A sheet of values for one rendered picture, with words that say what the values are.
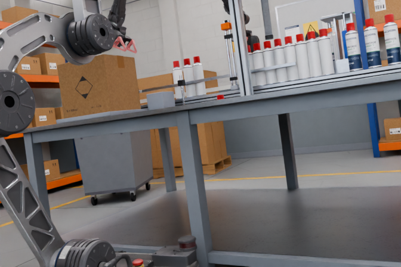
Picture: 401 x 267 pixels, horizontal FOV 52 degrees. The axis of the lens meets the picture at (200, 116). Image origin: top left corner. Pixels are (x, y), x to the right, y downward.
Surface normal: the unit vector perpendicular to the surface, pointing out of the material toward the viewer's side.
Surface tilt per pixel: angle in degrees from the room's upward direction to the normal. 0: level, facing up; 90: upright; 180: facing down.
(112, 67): 90
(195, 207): 90
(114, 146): 94
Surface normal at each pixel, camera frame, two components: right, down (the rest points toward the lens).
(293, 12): -0.44, 0.06
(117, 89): 0.88, -0.11
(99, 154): -0.12, 0.08
